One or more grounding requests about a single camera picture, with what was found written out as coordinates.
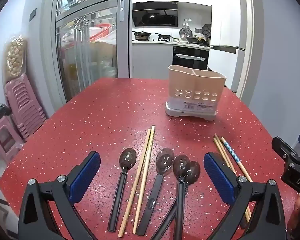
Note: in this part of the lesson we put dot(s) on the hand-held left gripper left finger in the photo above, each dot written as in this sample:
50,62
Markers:
86,175

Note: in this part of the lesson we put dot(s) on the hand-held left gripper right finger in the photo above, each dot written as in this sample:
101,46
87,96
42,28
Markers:
218,177

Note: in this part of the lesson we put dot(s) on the dark translucent plastic spoon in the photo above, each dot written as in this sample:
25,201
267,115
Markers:
193,172
180,166
165,160
127,157

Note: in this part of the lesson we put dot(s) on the blue patterned wooden chopstick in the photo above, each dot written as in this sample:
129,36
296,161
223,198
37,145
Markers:
231,152

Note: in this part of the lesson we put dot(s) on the brown wooden chopstick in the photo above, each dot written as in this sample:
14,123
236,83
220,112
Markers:
220,149
223,149

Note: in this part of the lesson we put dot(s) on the beige plastic cutlery holder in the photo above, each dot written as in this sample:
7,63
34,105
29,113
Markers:
190,82

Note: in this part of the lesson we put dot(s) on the pink plastic stool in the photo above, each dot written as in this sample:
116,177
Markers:
3,140

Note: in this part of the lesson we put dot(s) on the stack of pink stools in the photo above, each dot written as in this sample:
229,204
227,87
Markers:
25,105

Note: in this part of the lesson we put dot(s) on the glass sliding door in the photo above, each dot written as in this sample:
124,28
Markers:
90,55

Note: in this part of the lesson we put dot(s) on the white refrigerator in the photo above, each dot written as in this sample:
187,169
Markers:
227,30

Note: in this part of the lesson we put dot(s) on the grey kitchen cabinet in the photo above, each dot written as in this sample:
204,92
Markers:
152,57

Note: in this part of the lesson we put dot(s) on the dark cooking pot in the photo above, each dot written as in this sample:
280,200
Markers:
194,40

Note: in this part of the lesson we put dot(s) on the clear bag of round nuts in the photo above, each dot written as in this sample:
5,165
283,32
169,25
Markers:
15,57

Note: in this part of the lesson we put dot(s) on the round dark trivet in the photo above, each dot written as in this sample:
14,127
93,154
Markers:
206,30

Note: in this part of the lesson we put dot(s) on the red plastic basket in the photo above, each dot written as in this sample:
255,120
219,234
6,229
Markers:
100,32

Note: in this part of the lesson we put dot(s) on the round metal steamer rack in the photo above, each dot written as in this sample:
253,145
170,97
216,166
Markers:
185,33

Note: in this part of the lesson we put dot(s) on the black wok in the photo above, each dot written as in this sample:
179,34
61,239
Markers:
140,35

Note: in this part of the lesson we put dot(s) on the black frying pan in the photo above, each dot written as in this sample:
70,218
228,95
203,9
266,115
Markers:
163,36

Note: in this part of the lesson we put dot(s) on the black range hood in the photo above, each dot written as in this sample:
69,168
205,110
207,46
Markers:
155,13

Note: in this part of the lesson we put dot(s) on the dark wall switch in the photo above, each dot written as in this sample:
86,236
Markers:
33,14

